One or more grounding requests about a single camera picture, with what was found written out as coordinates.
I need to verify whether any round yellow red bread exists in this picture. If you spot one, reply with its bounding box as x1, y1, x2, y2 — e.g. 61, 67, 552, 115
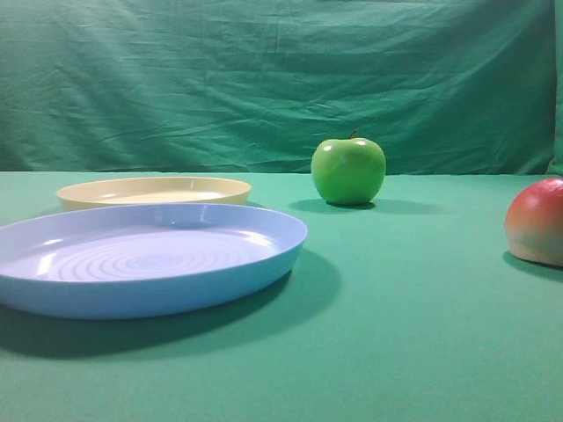
504, 178, 562, 267

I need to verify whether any yellow plastic plate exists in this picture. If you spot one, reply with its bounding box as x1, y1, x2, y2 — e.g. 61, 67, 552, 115
56, 176, 252, 211

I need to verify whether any blue plastic plate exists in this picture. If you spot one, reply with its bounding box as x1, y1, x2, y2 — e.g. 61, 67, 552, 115
1, 204, 308, 319

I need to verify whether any green apple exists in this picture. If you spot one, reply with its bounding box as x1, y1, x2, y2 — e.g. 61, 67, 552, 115
311, 135, 387, 206

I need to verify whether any green tablecloth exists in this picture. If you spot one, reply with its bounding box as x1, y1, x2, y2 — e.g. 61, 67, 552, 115
1, 173, 562, 421

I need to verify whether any green backdrop cloth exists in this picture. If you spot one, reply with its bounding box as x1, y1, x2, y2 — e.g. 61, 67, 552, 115
1, 1, 562, 175

